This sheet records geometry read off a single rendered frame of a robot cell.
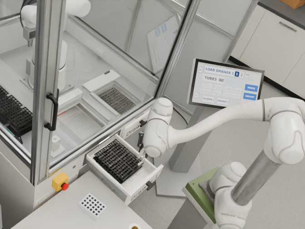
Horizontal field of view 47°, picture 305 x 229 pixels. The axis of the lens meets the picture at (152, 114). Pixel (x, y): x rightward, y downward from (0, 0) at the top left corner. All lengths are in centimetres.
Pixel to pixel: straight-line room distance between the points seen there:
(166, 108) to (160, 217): 148
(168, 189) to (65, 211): 130
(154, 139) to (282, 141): 52
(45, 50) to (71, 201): 100
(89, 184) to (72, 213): 20
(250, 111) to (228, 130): 223
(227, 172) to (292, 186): 184
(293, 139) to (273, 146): 8
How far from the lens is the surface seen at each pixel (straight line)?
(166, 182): 306
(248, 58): 467
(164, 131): 151
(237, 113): 160
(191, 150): 293
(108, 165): 198
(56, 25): 115
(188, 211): 231
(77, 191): 200
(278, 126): 149
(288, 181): 376
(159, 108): 159
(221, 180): 199
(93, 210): 191
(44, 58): 120
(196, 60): 236
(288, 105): 158
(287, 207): 355
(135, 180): 200
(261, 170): 163
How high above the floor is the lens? 247
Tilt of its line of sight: 43 degrees down
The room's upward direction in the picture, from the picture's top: 21 degrees clockwise
